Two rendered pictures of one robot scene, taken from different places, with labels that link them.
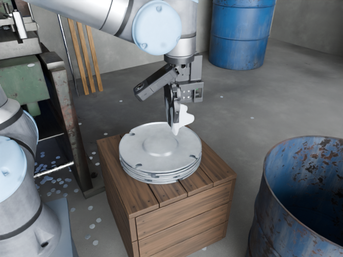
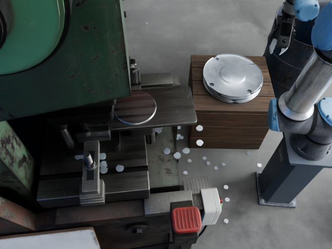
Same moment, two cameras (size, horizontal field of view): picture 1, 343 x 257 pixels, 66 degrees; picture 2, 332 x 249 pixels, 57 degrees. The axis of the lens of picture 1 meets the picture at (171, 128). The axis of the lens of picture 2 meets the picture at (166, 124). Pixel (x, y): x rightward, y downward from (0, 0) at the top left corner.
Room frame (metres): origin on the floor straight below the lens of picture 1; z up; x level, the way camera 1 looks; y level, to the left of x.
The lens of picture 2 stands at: (0.57, 1.14, 1.48)
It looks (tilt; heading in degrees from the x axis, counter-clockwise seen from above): 55 degrees down; 296
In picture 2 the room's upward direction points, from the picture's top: 1 degrees clockwise
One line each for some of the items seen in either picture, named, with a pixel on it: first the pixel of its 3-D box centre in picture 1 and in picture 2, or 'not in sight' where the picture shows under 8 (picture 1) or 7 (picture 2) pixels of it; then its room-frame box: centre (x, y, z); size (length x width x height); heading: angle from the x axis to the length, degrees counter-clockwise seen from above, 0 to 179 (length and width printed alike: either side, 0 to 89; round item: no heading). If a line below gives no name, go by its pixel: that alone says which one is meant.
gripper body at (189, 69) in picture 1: (181, 78); (286, 22); (0.60, -0.03, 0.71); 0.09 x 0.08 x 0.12; 106
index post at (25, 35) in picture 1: (19, 23); (132, 70); (0.99, 0.54, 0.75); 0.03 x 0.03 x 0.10; 33
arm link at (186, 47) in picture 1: (178, 44); (292, 5); (0.60, -0.02, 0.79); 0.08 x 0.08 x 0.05
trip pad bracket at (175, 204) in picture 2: not in sight; (182, 228); (0.63, 0.89, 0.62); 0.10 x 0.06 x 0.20; 123
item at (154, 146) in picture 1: (160, 144); (232, 74); (0.75, 0.04, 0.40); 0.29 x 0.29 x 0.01
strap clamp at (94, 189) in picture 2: not in sight; (90, 167); (0.90, 0.90, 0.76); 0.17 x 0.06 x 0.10; 123
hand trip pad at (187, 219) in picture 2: not in sight; (185, 223); (0.62, 0.91, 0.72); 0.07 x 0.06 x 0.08; 33
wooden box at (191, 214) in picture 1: (162, 189); (226, 103); (0.74, 0.04, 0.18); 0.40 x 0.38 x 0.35; 26
